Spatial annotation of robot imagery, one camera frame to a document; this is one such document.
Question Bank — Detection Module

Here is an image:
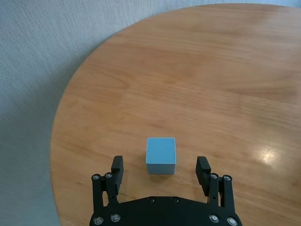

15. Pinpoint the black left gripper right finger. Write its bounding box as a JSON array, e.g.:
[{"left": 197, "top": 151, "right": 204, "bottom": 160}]
[{"left": 195, "top": 155, "right": 236, "bottom": 209}]

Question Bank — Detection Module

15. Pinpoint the light blue cube block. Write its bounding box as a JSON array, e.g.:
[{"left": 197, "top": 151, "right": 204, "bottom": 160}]
[{"left": 145, "top": 137, "right": 177, "bottom": 175}]

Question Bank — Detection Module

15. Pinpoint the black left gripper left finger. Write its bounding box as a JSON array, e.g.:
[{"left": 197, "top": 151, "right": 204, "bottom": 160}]
[{"left": 91, "top": 155, "right": 125, "bottom": 209}]

